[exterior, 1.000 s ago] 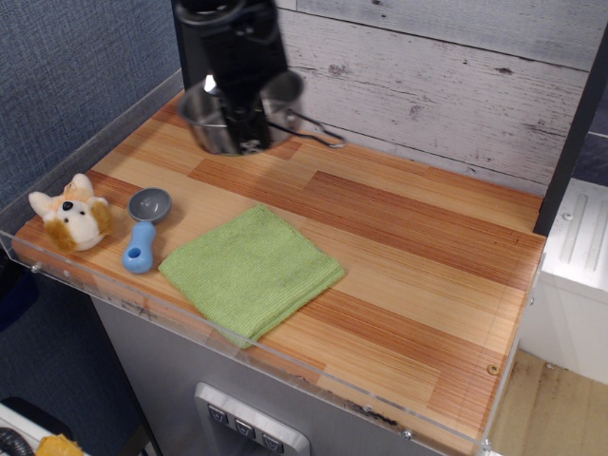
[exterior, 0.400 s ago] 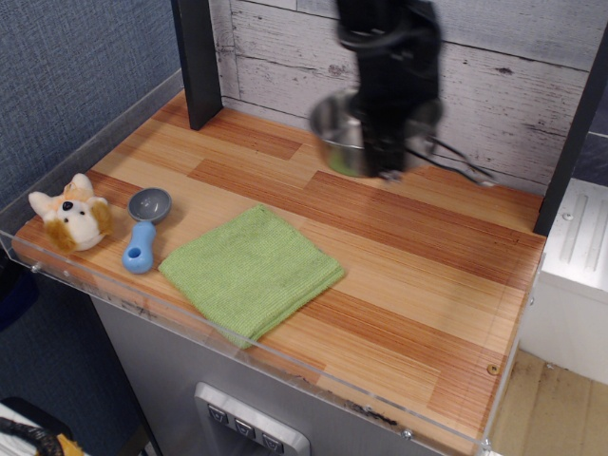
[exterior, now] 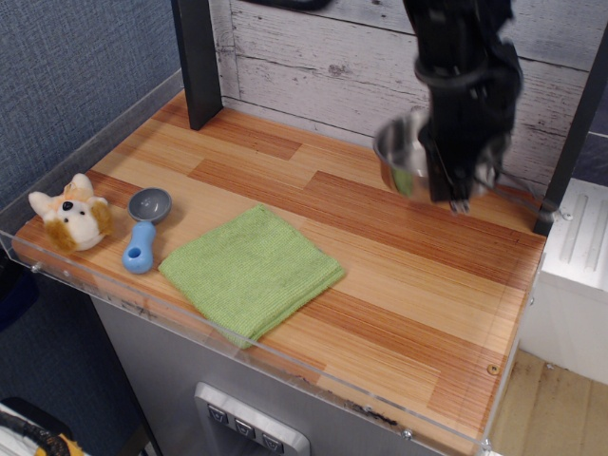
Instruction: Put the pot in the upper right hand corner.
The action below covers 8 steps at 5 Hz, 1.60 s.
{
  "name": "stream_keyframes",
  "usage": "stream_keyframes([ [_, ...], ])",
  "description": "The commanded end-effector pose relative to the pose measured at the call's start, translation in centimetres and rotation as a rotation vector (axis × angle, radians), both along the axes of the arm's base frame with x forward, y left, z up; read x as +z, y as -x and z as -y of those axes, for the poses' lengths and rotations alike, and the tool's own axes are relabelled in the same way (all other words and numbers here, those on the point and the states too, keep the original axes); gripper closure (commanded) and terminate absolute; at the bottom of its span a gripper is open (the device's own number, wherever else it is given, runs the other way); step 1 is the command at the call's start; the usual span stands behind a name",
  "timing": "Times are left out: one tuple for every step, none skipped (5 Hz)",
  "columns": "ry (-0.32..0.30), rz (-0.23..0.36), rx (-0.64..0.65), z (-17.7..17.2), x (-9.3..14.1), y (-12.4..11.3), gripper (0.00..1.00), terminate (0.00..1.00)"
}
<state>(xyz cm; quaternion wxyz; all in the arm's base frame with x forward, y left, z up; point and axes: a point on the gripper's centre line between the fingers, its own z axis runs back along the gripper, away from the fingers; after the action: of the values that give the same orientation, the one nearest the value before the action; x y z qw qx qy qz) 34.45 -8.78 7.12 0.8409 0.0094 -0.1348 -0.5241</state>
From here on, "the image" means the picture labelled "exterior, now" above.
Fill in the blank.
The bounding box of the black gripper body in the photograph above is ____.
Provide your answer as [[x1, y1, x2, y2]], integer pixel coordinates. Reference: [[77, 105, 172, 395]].
[[415, 42, 523, 185]]

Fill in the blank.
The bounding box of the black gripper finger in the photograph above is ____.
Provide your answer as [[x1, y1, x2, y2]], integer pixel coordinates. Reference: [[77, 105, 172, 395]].
[[427, 142, 473, 214]]

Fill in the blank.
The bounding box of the silver metal pot with handle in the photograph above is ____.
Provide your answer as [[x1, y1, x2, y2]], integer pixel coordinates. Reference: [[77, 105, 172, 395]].
[[373, 109, 542, 216]]

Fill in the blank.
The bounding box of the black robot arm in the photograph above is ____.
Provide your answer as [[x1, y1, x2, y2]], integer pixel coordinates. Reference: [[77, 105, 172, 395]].
[[404, 1, 523, 213]]

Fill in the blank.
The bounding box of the white aluminium side box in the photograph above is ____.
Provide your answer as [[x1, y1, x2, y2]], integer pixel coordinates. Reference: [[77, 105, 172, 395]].
[[520, 179, 607, 384]]

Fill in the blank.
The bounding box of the green folded microfiber cloth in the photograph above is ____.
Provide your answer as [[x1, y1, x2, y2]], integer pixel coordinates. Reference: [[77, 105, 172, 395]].
[[159, 205, 345, 349]]

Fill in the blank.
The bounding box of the clear acrylic table guard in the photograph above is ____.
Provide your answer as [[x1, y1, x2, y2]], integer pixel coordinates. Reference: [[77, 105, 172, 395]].
[[10, 95, 544, 455]]

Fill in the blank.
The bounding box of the blue grey toy scoop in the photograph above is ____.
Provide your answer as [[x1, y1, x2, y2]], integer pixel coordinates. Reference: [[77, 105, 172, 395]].
[[122, 187, 172, 275]]

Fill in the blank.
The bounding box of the silver dispenser button panel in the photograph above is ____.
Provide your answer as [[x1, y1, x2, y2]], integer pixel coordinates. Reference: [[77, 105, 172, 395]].
[[194, 382, 311, 455]]

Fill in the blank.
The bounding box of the grey toy fridge cabinet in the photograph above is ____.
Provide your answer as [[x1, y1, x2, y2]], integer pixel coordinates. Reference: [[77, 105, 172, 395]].
[[93, 291, 488, 455]]

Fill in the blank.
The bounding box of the plush corgi dog head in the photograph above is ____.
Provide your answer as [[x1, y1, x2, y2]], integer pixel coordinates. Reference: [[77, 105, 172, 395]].
[[28, 173, 113, 254]]

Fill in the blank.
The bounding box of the yellow black object bottom left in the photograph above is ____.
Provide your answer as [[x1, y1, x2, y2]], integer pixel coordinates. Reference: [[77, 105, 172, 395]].
[[1, 410, 85, 455]]

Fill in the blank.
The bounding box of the black right frame post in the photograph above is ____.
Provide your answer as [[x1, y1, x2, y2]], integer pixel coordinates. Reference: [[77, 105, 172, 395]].
[[533, 29, 607, 236]]

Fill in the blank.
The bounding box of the black frame post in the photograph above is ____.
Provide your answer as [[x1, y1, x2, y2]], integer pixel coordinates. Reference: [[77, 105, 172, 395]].
[[533, 29, 607, 236], [171, 0, 223, 130]]

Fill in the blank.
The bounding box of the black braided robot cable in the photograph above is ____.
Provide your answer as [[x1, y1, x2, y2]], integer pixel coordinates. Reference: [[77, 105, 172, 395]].
[[237, 0, 333, 11]]

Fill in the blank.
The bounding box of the black left frame post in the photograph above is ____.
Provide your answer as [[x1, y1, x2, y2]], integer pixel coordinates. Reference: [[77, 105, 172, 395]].
[[171, 0, 223, 130]]

